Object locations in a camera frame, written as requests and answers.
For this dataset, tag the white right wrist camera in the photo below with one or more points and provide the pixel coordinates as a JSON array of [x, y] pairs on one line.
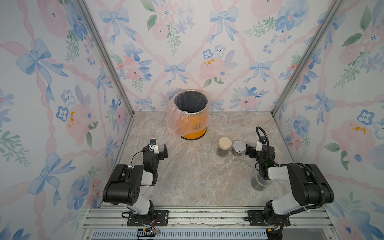
[[262, 141]]

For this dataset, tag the aluminium frame rail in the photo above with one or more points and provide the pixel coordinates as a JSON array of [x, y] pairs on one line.
[[203, 223]]

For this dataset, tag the glass jar with tea leaves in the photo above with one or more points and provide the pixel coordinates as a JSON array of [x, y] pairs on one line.
[[222, 153]]

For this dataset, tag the right aluminium corner post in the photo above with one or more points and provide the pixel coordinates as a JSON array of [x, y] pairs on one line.
[[310, 50]]

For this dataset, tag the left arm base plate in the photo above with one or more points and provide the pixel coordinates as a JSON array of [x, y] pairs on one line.
[[157, 218]]

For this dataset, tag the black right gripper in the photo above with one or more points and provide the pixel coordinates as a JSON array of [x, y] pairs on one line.
[[252, 149]]

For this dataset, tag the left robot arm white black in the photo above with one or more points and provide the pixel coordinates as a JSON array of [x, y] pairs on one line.
[[124, 186]]

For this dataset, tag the left aluminium corner post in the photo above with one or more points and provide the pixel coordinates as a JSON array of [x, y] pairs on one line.
[[95, 34]]

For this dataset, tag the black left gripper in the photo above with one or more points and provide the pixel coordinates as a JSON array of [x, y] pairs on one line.
[[161, 156]]

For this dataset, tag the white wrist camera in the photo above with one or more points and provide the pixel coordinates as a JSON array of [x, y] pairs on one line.
[[262, 141], [154, 144]]

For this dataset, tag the beige jar lid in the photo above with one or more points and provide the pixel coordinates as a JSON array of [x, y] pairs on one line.
[[225, 143]]

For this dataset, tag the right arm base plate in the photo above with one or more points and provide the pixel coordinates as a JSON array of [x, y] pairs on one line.
[[257, 218]]

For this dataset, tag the aluminium corner post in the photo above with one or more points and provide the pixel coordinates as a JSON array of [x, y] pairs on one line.
[[310, 50], [95, 34]]

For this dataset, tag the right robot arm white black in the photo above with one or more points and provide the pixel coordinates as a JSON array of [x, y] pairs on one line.
[[309, 188]]

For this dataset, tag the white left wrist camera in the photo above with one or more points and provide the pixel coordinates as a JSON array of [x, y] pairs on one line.
[[154, 144]]

